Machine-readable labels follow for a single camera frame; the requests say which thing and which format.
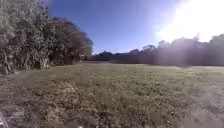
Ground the green grass field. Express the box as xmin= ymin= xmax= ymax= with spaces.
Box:
xmin=0 ymin=61 xmax=224 ymax=128

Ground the dark row of trees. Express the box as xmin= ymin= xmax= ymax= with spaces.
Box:
xmin=81 ymin=32 xmax=224 ymax=67

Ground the dense stand of trees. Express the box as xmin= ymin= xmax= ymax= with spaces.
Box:
xmin=0 ymin=0 xmax=95 ymax=76

